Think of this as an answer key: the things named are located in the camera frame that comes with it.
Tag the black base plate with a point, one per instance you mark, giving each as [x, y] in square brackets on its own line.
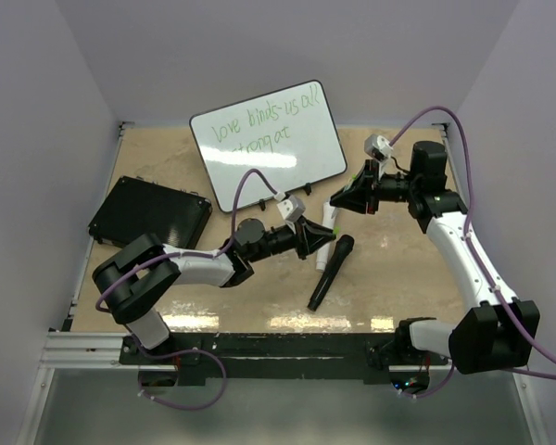
[182, 361]

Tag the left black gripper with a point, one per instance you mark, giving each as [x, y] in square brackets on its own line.
[308, 236]

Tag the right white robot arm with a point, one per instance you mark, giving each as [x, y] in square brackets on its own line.
[490, 336]

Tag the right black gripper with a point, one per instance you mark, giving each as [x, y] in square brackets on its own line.
[361, 192]

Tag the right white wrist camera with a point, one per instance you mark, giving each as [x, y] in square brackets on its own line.
[379, 149]

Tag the black flat case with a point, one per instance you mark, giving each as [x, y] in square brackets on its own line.
[135, 207]

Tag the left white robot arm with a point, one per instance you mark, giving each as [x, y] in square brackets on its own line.
[132, 281]

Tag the black wire easel stand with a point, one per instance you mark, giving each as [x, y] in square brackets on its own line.
[280, 196]

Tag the white rectangular whiteboard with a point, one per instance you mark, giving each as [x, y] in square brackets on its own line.
[288, 134]

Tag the green whiteboard marker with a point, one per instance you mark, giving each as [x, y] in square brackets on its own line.
[351, 181]

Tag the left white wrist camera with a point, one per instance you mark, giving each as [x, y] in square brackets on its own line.
[291, 208]

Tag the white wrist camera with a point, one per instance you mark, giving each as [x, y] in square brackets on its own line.
[291, 208]
[379, 149]

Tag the aluminium frame rail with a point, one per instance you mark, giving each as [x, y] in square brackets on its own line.
[66, 350]

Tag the white microphone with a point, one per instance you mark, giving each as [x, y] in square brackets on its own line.
[329, 215]

